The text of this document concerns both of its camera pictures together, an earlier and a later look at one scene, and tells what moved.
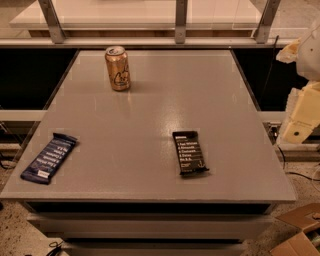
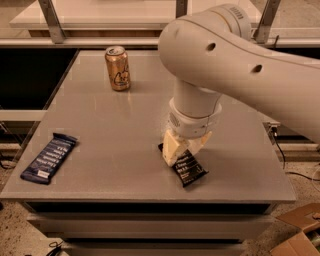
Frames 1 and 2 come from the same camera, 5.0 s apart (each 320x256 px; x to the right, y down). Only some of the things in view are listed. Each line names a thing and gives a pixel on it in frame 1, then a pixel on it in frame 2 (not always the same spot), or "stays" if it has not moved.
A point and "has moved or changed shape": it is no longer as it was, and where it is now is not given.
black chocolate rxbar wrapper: x=190 y=155 has moved or changed shape
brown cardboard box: x=306 y=243 stays
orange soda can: x=119 y=69 stays
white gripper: x=310 y=56 -> x=193 y=126
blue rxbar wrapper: x=49 y=158 stays
